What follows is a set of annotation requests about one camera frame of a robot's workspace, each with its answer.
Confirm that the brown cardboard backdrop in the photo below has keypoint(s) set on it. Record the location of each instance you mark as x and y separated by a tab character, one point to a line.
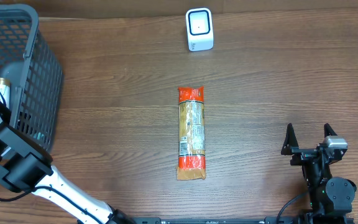
91	9

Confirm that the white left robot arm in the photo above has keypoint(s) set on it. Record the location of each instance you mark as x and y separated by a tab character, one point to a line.
25	168

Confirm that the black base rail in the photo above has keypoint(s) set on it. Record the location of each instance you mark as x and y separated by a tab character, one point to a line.
266	220

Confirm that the grey plastic shopping basket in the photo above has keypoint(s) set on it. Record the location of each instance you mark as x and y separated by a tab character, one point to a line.
35	75

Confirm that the white tube with gold cap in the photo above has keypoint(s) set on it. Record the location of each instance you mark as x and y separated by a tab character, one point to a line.
5	91

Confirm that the white barcode scanner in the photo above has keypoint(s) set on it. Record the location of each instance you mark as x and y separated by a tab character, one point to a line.
199	29

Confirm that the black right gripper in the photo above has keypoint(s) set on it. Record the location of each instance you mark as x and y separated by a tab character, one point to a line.
291	142

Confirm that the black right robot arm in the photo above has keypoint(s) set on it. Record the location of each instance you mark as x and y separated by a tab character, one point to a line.
330	197

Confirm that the orange long noodle packet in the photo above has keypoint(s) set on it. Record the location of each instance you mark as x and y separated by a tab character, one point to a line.
192	152

